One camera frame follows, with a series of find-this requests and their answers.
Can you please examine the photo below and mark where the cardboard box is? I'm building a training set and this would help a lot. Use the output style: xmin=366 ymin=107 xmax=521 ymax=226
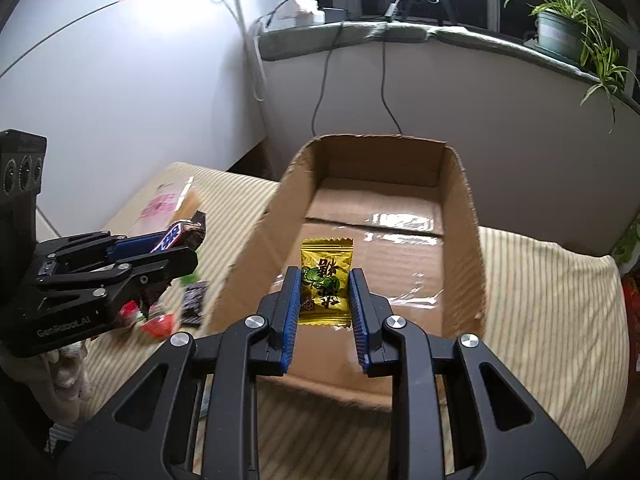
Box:
xmin=202 ymin=133 xmax=488 ymax=413

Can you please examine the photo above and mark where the packaged toast bread slice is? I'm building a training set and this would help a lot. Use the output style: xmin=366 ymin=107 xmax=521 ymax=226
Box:
xmin=129 ymin=176 xmax=201 ymax=236

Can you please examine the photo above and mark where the striped mattress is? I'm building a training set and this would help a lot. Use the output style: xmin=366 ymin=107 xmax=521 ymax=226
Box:
xmin=65 ymin=161 xmax=631 ymax=480

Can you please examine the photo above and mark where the white power adapter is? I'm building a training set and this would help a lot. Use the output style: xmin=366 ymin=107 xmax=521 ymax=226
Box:
xmin=276 ymin=0 xmax=326 ymax=26

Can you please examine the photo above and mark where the yellow candy packet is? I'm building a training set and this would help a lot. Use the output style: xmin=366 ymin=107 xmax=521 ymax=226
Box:
xmin=299 ymin=236 xmax=355 ymax=328

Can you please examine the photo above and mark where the potted spider plant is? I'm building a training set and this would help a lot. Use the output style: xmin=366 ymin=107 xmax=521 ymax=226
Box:
xmin=497 ymin=0 xmax=638 ymax=133

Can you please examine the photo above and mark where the white cable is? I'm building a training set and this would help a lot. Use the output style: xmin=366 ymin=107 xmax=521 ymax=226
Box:
xmin=251 ymin=14 xmax=267 ymax=103

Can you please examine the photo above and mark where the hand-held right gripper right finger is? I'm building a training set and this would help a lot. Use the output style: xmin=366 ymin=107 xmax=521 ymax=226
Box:
xmin=348 ymin=267 xmax=588 ymax=480

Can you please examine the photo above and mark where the green windowsill ledge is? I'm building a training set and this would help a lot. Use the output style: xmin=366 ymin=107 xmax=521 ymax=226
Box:
xmin=257 ymin=20 xmax=640 ymax=111

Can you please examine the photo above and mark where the dark snack packet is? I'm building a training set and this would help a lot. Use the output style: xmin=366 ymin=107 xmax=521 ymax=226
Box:
xmin=180 ymin=281 xmax=210 ymax=328

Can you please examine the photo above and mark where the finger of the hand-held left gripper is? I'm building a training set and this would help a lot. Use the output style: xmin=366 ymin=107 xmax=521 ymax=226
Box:
xmin=37 ymin=247 xmax=199 ymax=302
xmin=37 ymin=230 xmax=176 ymax=257

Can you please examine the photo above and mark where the black cable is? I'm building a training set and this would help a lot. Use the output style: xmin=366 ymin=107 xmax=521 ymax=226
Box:
xmin=311 ymin=20 xmax=405 ymax=138

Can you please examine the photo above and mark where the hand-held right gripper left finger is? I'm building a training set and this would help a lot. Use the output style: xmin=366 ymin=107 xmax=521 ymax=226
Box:
xmin=60 ymin=266 xmax=303 ymax=480

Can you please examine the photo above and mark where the person's left hand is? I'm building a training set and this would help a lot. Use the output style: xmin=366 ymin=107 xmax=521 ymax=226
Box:
xmin=0 ymin=340 xmax=94 ymax=421

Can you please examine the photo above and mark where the brown chocolate bar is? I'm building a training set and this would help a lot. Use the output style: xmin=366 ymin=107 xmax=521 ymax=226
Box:
xmin=150 ymin=211 xmax=207 ymax=253

